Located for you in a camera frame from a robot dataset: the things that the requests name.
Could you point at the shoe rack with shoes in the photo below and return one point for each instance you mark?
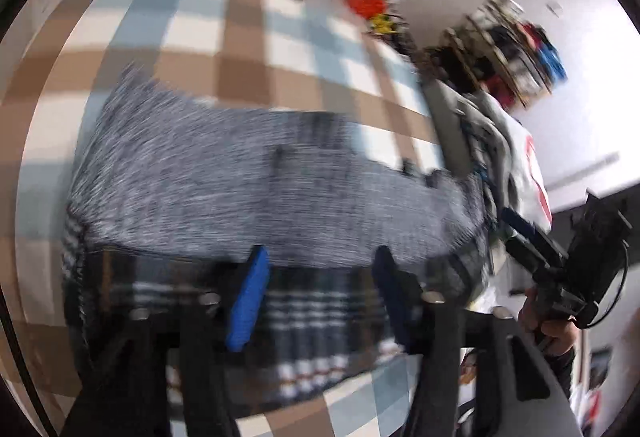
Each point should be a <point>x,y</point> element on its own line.
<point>515,47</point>

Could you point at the plaid fleece jacket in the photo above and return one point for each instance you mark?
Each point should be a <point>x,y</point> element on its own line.
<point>250,177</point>

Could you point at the orange plastic bag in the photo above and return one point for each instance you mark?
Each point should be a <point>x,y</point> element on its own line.
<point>365,3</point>

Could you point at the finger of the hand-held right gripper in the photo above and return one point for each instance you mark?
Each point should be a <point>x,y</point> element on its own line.
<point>530,259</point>
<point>535,233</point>

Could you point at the grey side cabinet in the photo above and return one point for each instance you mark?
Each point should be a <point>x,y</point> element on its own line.
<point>445,127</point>

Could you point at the person's right hand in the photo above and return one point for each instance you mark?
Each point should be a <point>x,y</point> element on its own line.
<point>557,337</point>

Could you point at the checked tablecloth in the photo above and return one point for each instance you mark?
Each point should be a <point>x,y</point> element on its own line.
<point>200,42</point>

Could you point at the yellow shoes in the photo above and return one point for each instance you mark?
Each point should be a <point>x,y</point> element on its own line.
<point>382,23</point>

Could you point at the pile of light clothes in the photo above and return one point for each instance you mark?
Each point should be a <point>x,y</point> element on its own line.
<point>520,157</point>

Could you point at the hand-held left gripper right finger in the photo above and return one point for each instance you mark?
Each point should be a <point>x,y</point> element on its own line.
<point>395,302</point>

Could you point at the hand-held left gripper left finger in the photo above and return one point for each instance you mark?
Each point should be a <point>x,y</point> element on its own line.
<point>247,302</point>

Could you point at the person's right forearm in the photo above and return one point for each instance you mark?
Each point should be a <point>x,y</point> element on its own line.
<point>562,372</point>

